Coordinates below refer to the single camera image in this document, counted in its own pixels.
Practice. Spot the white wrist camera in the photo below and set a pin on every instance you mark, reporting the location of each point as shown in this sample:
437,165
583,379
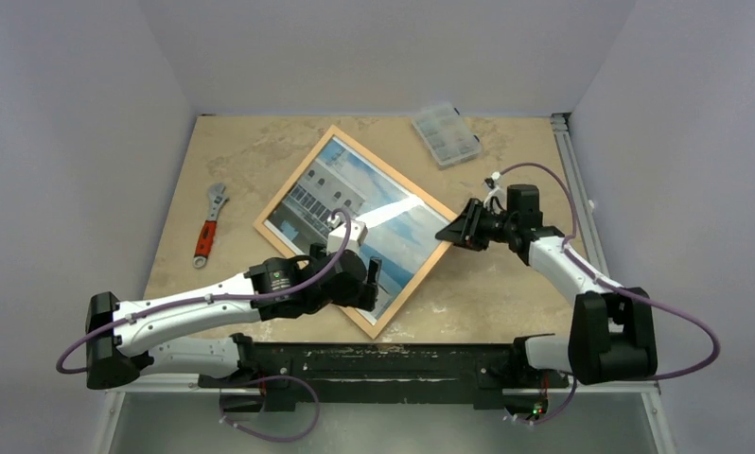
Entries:
345,234
495,198

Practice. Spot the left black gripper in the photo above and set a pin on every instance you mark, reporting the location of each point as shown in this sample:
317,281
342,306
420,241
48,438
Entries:
361,297

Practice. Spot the clear acrylic glass sheet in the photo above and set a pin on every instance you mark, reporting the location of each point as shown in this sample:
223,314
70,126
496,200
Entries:
384,225

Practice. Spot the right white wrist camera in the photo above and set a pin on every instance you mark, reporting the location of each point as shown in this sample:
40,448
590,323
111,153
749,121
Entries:
495,198

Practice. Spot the clear plastic organizer box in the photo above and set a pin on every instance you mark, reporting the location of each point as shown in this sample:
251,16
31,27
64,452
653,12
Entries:
446,135

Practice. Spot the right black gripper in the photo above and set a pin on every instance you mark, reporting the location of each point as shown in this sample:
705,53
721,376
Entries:
470,223

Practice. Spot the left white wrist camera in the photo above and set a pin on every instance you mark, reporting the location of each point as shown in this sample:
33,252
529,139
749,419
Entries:
345,234

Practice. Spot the light wooden picture frame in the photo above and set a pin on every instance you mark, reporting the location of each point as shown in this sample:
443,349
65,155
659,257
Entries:
277,241

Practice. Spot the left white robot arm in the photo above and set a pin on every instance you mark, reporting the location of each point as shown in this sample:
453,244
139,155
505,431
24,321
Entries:
128,339

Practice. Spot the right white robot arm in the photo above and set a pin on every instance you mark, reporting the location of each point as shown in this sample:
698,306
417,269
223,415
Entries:
612,335

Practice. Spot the red handled adjustable wrench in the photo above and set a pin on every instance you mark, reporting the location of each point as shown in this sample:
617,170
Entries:
217,198

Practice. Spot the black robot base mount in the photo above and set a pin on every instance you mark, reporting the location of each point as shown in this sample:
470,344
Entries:
485,376

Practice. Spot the building photo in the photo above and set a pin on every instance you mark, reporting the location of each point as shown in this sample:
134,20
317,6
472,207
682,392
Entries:
365,207

